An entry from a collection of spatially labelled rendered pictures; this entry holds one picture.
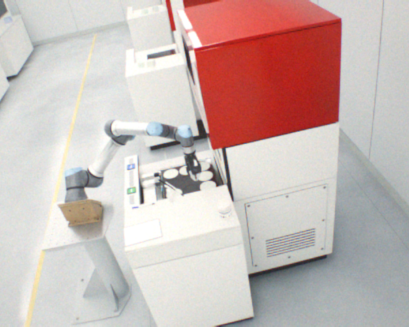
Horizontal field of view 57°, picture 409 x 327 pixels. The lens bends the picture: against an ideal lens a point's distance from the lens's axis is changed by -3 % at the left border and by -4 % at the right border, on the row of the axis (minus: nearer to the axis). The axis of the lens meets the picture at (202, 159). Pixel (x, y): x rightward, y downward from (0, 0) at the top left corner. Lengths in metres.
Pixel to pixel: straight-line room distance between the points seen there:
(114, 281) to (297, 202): 1.43
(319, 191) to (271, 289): 0.84
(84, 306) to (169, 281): 1.09
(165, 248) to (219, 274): 0.40
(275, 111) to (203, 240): 0.79
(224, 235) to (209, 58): 0.91
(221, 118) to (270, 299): 1.43
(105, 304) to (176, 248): 1.20
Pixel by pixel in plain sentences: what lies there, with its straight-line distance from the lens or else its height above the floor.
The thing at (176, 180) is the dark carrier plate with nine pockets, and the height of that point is 0.90.
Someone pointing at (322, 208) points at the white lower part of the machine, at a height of 0.58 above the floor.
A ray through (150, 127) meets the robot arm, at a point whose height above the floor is 1.43.
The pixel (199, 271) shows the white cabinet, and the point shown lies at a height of 0.67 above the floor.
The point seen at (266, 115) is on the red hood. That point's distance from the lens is 2.11.
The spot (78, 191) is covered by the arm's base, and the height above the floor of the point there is 1.02.
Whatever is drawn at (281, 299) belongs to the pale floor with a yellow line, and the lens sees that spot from 2.91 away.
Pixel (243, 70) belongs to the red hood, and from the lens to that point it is 1.97.
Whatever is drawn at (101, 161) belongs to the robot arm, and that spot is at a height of 1.10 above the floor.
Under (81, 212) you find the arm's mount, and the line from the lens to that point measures 2.51.
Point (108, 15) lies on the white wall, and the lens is 10.16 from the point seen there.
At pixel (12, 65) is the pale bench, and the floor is 0.28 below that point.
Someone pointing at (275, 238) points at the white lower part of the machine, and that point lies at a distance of 2.73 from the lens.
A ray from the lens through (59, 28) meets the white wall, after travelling 10.38.
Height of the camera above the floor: 2.43
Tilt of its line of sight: 35 degrees down
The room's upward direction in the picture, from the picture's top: 11 degrees counter-clockwise
